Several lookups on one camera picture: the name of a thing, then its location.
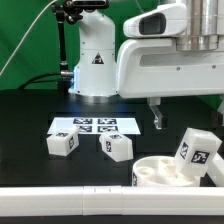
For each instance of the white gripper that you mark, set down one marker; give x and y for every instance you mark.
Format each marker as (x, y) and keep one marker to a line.
(153, 68)

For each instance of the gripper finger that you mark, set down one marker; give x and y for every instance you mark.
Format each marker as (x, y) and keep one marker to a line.
(219, 115)

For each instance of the white round stool seat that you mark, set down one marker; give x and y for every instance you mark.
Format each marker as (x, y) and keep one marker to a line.
(160, 171)

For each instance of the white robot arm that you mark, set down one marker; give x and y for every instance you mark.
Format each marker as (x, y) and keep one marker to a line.
(176, 49)

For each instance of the white marker sheet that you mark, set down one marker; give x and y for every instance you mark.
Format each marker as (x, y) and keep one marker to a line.
(91, 125)

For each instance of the white right barrier rail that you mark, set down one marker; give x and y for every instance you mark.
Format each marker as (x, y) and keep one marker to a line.
(216, 170)

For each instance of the white barrier rail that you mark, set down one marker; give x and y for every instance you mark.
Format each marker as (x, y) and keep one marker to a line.
(111, 200)
(216, 170)

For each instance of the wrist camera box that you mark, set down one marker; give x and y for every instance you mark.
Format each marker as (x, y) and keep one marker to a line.
(165, 20)

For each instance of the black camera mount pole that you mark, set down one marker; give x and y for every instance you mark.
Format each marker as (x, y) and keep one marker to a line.
(70, 11)

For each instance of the white front barrier rail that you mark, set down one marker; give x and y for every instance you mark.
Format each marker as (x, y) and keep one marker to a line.
(111, 200)

